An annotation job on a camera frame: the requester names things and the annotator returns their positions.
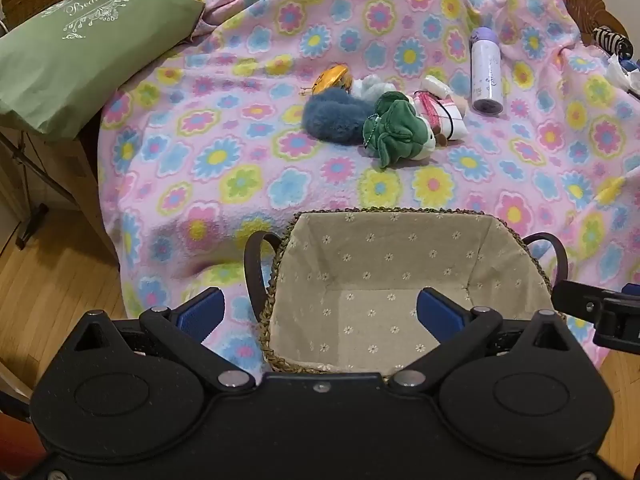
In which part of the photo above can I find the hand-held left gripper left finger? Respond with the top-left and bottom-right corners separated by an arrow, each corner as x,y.
74,287 -> 257,392

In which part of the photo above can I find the white bottle with purple cap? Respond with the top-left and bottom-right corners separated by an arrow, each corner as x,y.
470,26 -> 506,116

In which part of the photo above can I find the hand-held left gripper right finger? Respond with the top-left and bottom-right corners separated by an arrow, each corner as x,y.
389,287 -> 571,392

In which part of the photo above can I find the green printed pillow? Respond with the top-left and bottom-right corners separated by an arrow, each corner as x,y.
0,0 -> 206,143

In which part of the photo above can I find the green plush toy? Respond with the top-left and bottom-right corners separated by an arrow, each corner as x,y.
362,91 -> 436,168

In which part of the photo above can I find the blue furry plush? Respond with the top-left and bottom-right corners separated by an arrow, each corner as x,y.
301,86 -> 381,146

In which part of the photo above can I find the dark red cloth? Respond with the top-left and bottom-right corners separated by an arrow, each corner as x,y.
0,412 -> 46,478

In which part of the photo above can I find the black folding stand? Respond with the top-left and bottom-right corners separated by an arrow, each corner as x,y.
0,127 -> 76,251

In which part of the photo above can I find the white fluffy plush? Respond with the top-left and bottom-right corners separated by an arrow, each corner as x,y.
350,75 -> 396,102

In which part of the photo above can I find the woven basket with fabric liner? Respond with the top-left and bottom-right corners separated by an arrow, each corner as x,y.
244,207 -> 571,376

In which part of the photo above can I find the pink floral fleece blanket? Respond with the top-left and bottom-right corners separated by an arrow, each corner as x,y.
97,0 -> 640,376

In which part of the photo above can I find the pink white plush doll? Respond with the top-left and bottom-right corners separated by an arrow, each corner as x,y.
412,75 -> 468,148

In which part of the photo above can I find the yellow round tin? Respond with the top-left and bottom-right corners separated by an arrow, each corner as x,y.
312,64 -> 352,96

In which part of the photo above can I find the white plastic bag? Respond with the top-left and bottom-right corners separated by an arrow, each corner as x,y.
607,52 -> 640,95

